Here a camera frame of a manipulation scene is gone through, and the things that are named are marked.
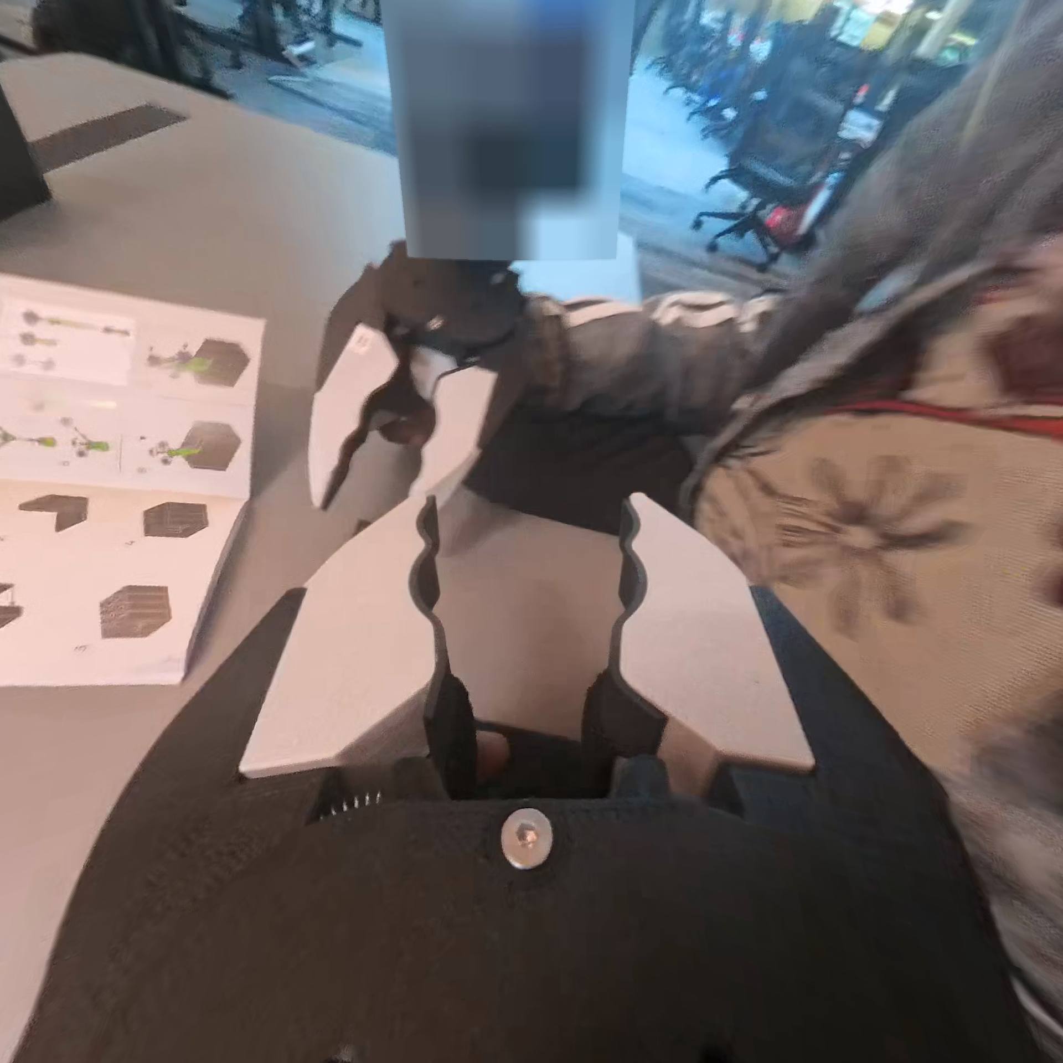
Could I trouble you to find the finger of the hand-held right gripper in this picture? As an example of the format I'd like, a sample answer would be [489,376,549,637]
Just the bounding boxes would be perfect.
[307,324,412,512]
[405,365,501,508]

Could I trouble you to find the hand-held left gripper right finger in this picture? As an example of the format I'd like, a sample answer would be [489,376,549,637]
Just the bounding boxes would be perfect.
[580,492,817,777]

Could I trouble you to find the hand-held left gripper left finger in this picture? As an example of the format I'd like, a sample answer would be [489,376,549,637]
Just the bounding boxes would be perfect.
[239,496,481,800]

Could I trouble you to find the white lego instruction booklet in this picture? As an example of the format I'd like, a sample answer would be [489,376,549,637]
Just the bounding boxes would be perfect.
[0,274,269,689]

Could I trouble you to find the person's right hand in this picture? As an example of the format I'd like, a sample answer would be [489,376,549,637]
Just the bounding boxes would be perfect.
[375,409,438,448]

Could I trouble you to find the floral print shirt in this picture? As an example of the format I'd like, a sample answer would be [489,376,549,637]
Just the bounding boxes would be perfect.
[696,249,1063,840]

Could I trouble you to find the black office chair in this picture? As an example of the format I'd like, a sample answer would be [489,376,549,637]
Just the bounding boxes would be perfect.
[692,153,823,274]

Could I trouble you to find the black desk frames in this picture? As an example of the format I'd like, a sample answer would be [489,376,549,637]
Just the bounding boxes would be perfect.
[33,0,370,94]

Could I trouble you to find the black divider panel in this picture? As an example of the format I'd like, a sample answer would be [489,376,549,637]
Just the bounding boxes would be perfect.
[0,81,53,224]

